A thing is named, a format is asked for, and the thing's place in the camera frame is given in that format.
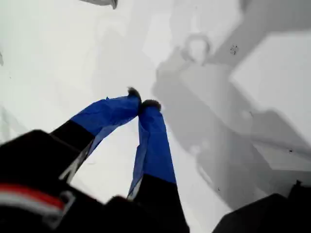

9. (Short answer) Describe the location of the grey striped towel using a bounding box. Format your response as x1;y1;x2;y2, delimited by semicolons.
79;0;119;10

